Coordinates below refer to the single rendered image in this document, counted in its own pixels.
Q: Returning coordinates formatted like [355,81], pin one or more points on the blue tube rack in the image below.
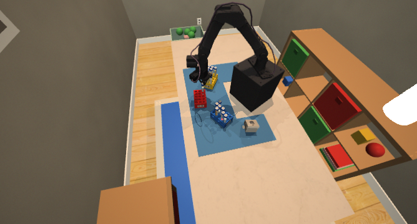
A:
[217,118]

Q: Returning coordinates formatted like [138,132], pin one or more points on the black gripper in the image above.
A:
[204,81]

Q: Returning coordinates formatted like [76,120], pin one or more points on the red rack with round wells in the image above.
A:
[200,99]

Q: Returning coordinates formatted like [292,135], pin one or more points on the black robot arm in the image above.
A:
[234,17]

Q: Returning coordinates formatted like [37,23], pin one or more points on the light blue mat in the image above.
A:
[210,136]

